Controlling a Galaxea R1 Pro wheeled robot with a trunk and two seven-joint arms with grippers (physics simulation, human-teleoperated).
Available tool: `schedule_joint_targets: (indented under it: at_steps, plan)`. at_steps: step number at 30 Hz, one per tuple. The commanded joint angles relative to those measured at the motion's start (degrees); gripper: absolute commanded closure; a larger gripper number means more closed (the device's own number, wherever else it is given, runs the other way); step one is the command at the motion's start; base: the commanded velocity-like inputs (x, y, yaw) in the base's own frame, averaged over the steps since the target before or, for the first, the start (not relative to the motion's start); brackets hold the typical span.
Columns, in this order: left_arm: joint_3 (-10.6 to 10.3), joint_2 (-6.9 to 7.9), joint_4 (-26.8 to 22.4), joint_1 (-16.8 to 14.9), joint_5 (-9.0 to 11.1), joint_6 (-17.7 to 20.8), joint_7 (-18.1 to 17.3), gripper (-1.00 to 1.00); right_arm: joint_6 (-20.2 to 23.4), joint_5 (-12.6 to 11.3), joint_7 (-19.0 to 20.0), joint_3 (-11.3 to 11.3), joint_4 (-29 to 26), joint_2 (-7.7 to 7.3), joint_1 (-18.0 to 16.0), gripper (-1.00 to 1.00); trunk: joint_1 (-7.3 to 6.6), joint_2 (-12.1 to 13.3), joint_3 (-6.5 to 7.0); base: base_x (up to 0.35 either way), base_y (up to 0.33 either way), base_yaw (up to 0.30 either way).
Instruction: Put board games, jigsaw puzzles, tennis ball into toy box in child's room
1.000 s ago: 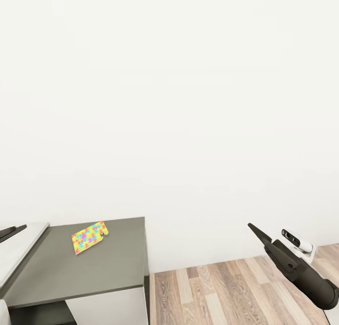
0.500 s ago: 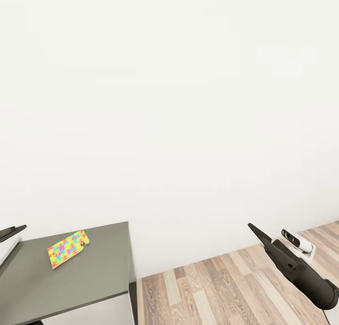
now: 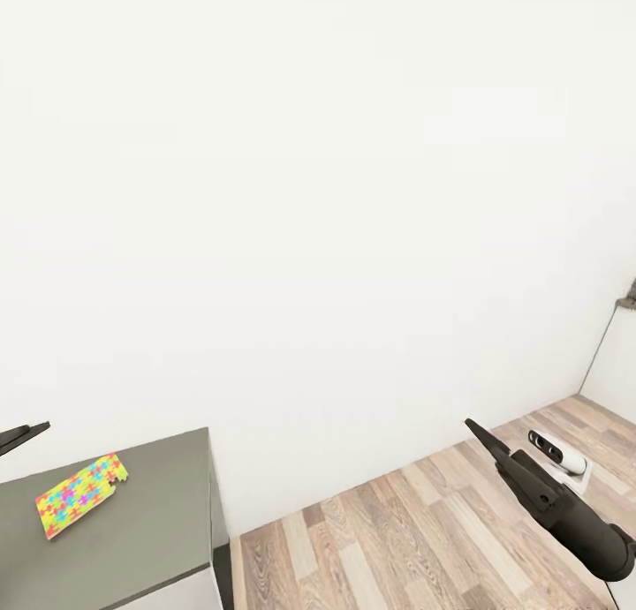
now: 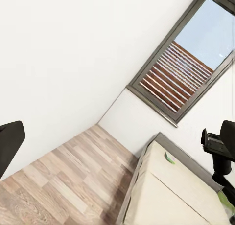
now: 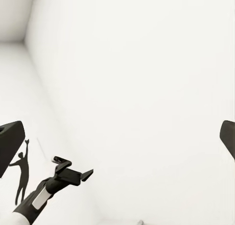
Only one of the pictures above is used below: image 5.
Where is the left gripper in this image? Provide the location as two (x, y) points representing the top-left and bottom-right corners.
(51, 161), (94, 191)

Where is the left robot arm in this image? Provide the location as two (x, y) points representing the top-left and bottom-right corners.
(0, 156), (94, 225)

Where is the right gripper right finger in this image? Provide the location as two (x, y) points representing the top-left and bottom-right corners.
(219, 120), (235, 160)

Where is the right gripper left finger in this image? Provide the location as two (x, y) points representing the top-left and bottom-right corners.
(0, 120), (26, 179)

